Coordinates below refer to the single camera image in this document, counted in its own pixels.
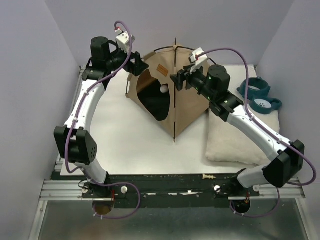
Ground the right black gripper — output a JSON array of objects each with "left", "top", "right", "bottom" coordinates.
[{"left": 169, "top": 62, "right": 216, "bottom": 102}]

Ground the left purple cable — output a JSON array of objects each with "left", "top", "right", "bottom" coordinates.
[{"left": 63, "top": 21, "right": 142, "bottom": 221}]

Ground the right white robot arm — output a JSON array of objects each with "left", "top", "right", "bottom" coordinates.
[{"left": 170, "top": 65, "right": 305, "bottom": 196}]

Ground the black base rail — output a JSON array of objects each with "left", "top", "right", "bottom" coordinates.
[{"left": 82, "top": 173, "right": 260, "bottom": 209}]

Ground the black tent pole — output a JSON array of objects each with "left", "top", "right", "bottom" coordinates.
[
  {"left": 173, "top": 37, "right": 177, "bottom": 143},
  {"left": 125, "top": 45, "right": 217, "bottom": 96}
]

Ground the teal double pet bowl stand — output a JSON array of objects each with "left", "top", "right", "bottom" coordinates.
[{"left": 247, "top": 77, "right": 283, "bottom": 115}]

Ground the beige black pet tent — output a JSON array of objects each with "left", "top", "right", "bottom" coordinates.
[{"left": 125, "top": 45, "right": 209, "bottom": 139}]

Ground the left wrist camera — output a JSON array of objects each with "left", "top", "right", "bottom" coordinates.
[{"left": 115, "top": 28, "right": 130, "bottom": 54}]

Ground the purple cable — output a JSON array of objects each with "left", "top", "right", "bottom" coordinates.
[
  {"left": 63, "top": 21, "right": 142, "bottom": 221},
  {"left": 197, "top": 47, "right": 318, "bottom": 218}
]

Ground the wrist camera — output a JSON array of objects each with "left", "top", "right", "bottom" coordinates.
[
  {"left": 189, "top": 47, "right": 209, "bottom": 74},
  {"left": 115, "top": 28, "right": 130, "bottom": 54}
]

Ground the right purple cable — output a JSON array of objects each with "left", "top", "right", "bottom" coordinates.
[{"left": 197, "top": 47, "right": 318, "bottom": 218}]

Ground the white fluffy cushion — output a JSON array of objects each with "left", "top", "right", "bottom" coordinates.
[{"left": 205, "top": 112, "right": 270, "bottom": 165}]

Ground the white chess piece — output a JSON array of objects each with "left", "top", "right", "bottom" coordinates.
[{"left": 202, "top": 174, "right": 216, "bottom": 180}]

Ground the white pompom toy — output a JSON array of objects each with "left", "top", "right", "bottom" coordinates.
[{"left": 160, "top": 84, "right": 169, "bottom": 94}]

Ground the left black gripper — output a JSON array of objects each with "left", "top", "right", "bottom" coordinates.
[{"left": 105, "top": 43, "right": 149, "bottom": 76}]

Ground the aluminium frame rail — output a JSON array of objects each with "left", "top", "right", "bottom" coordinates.
[{"left": 27, "top": 66, "right": 86, "bottom": 240}]

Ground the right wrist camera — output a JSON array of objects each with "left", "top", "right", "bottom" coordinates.
[{"left": 189, "top": 47, "right": 209, "bottom": 74}]

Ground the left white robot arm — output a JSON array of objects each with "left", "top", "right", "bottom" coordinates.
[{"left": 53, "top": 33, "right": 149, "bottom": 198}]

